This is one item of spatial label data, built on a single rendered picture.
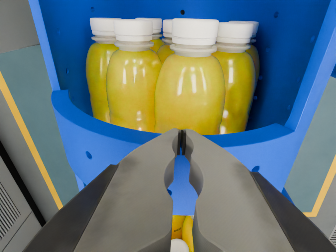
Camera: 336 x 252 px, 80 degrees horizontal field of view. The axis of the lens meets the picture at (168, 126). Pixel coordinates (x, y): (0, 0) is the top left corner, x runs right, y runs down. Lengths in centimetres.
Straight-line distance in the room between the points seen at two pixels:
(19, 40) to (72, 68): 79
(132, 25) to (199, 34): 7
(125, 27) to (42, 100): 157
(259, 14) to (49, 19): 26
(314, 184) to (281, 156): 204
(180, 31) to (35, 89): 161
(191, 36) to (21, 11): 101
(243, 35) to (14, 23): 96
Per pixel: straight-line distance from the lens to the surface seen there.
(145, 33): 22
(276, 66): 32
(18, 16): 111
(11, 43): 104
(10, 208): 228
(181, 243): 39
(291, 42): 30
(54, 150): 196
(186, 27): 17
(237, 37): 23
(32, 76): 171
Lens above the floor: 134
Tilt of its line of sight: 61 degrees down
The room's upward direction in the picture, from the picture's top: 174 degrees counter-clockwise
